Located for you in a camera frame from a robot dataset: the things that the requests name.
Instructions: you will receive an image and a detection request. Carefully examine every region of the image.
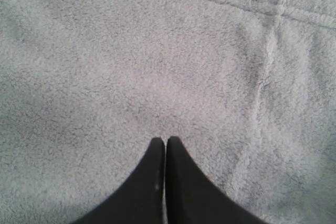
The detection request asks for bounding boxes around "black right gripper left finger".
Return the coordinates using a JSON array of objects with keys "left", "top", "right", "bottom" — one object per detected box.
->
[{"left": 74, "top": 137, "right": 165, "bottom": 224}]

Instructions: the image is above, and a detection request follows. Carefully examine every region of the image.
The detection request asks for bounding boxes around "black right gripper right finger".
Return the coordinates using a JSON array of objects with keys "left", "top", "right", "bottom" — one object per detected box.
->
[{"left": 165, "top": 136, "right": 264, "bottom": 224}]

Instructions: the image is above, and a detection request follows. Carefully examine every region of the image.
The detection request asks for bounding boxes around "light blue fluffy towel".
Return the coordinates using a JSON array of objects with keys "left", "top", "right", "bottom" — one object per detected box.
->
[{"left": 1, "top": 0, "right": 335, "bottom": 223}]

